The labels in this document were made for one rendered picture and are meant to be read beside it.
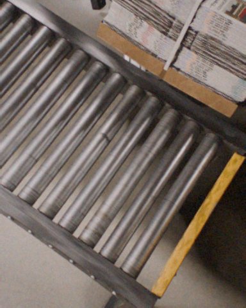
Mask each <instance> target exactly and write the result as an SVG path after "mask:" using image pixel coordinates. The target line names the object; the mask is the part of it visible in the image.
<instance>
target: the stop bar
mask: <svg viewBox="0 0 246 308"><path fill-rule="evenodd" d="M244 160H245V156H244V155H242V154H241V153H238V152H235V153H234V155H233V156H232V157H231V159H230V160H229V162H228V164H227V165H226V167H225V169H224V170H223V172H222V174H220V176H219V178H218V180H217V181H216V183H215V185H214V186H213V188H212V190H211V191H210V192H209V195H208V196H207V197H206V199H205V200H204V202H203V203H202V205H201V207H200V209H199V211H198V212H197V214H196V215H195V217H194V219H193V220H192V222H191V224H190V226H188V228H187V229H186V231H185V233H184V234H183V237H182V238H181V240H180V242H179V243H178V245H177V247H176V249H175V250H174V252H173V253H172V255H171V256H170V259H169V260H168V261H167V263H166V265H165V267H164V268H163V270H162V271H161V273H160V275H159V277H158V278H157V280H156V282H155V284H154V285H153V287H152V289H151V293H152V294H153V296H155V297H156V298H158V299H161V298H162V297H163V295H164V293H165V291H166V290H167V288H168V285H169V284H170V282H171V281H172V279H173V277H174V276H176V275H177V273H176V272H177V270H178V269H179V267H180V266H181V264H182V263H183V260H184V259H185V257H186V255H187V253H188V251H189V250H190V248H191V247H192V244H193V242H194V241H195V239H196V238H197V236H198V235H199V234H200V232H201V230H202V228H203V226H204V225H205V223H206V222H207V220H208V218H209V216H210V214H211V213H212V211H213V209H214V208H215V206H217V203H218V201H219V200H220V199H221V197H222V195H223V193H224V192H225V190H226V188H227V186H228V185H229V184H230V183H231V180H232V179H234V178H235V173H236V172H237V170H238V168H239V167H240V166H241V165H242V163H243V161H244Z"/></svg>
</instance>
